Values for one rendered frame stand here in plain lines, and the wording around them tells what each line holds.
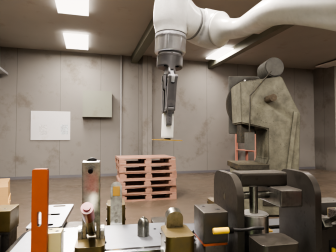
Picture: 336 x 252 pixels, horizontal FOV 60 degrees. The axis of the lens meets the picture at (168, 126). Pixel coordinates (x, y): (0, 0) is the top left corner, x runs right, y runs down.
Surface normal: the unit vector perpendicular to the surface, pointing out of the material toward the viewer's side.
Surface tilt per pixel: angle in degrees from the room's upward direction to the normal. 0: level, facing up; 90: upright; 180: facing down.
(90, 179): 99
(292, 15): 128
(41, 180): 90
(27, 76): 90
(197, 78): 90
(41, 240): 90
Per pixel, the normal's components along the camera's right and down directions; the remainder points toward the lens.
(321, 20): -0.68, 0.73
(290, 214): -0.98, 0.00
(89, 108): 0.27, -0.04
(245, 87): 0.04, -0.04
